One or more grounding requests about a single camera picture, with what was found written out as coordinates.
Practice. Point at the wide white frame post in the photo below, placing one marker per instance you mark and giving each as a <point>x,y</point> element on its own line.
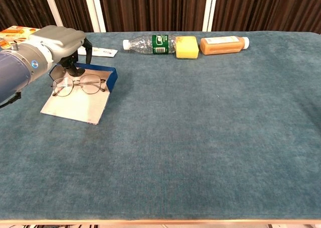
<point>210,9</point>
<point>94,9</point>

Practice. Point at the dark brown curtain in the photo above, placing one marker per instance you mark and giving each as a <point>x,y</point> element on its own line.
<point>150,7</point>

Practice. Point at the teal table cloth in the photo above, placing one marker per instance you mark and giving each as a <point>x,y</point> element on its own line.
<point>175,137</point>

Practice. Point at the clear bottle green label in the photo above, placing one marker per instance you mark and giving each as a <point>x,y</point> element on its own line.
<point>148,44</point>

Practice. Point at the thin white frame post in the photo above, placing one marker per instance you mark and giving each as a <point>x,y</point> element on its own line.
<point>54,9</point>

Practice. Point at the brown drink bottle white cap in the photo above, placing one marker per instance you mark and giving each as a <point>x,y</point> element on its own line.
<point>222,46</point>

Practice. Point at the orange biscuit box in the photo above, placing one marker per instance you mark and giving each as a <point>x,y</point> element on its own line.
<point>15,33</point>

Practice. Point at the blue glasses case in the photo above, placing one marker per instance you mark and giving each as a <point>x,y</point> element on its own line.
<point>77,107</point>

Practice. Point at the thin-rimmed eyeglasses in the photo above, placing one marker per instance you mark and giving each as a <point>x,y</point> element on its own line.
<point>62,87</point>

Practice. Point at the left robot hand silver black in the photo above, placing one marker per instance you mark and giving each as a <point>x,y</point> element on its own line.
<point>60,41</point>

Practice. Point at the white toothpaste tube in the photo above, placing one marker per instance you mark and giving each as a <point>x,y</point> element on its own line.
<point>102,52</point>

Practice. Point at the yellow sponge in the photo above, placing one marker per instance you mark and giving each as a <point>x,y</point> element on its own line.
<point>186,48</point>

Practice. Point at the left robot arm grey-blue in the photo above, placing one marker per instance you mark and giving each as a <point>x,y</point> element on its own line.
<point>15,69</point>

